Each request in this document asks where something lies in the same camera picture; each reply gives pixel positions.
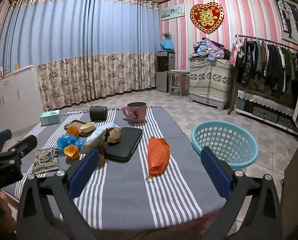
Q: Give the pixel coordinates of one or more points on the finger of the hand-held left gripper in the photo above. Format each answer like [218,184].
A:
[0,137]
[22,143]

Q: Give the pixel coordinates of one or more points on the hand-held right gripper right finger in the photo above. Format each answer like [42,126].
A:
[216,175]

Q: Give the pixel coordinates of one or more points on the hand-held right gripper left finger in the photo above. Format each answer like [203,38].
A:
[85,173]

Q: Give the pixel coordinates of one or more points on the small orange dish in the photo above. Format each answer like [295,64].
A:
[71,152]

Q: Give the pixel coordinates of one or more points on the printed paper packet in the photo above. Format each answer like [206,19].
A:
[45,160]

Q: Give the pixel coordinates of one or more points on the light blue plastic basket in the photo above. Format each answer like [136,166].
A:
[246,161]

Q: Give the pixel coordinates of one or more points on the blue plastic bag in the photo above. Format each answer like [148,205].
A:
[64,140]

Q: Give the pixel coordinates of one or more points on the brown paper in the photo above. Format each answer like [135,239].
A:
[114,135]

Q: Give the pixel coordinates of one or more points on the orange plastic bag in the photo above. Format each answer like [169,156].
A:
[159,155]

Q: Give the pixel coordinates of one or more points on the light blue cloth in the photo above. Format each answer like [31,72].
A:
[94,138]

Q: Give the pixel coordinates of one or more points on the teal tissue box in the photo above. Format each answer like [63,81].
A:
[49,118]

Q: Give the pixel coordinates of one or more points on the yellow bowl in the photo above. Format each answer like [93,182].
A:
[87,127]

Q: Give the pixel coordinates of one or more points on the grey striped cloth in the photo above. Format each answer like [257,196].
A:
[129,192]

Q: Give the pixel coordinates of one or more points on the black zip case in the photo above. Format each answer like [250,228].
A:
[125,146]

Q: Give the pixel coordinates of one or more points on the white low cabinet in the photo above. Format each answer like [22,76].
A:
[16,90]

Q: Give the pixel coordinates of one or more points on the brown wooden tray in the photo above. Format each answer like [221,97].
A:
[74,124]

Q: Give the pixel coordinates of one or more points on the black cylindrical speaker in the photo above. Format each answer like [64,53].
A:
[98,113]

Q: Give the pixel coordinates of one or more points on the pink mug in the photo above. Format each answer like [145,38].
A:
[136,113]

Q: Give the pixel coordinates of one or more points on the dark brown wooden furniture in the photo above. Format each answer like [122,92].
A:
[297,192]

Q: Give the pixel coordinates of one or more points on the lace-covered low cabinet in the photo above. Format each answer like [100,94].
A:
[263,100]

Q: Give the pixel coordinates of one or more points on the cloth-covered cabinet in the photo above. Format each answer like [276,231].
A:
[208,82]

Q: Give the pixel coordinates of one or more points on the small metal stool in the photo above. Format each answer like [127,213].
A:
[178,72]

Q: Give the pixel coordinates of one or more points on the grey water dispenser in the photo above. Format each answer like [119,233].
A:
[164,76]

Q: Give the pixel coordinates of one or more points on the blue and floral curtain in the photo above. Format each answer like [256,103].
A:
[76,42]

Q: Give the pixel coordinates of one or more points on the pink hanging bag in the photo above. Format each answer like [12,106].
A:
[235,52]

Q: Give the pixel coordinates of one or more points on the row of hanging clothes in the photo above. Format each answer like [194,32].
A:
[268,62]

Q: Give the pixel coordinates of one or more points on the pile of clothes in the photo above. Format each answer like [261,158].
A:
[211,48]

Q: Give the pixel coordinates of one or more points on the blue cloth bundle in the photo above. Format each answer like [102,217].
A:
[167,45]

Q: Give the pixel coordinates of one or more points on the metal clothes rack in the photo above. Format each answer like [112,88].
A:
[263,40]

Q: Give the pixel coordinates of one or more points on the small potted plant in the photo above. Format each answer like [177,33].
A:
[167,35]

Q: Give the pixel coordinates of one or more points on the red heart wall decoration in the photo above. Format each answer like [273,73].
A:
[207,17]

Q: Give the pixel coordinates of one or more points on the small wall picture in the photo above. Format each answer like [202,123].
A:
[172,12]

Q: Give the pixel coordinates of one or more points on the window wall poster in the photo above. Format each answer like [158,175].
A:
[288,17]

